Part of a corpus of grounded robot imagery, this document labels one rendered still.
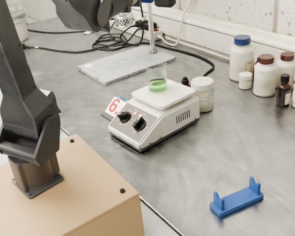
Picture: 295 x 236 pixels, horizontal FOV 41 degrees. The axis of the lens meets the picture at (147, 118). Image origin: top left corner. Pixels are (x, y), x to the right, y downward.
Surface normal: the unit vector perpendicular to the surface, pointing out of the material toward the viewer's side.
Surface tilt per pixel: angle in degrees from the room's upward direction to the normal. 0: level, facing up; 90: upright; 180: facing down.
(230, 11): 90
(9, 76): 99
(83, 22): 123
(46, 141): 93
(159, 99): 0
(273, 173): 0
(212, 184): 0
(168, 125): 90
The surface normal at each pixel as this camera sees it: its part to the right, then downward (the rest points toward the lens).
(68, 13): -0.35, 0.87
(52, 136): 0.89, 0.20
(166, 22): -0.81, 0.35
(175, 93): -0.09, -0.87
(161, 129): 0.64, 0.32
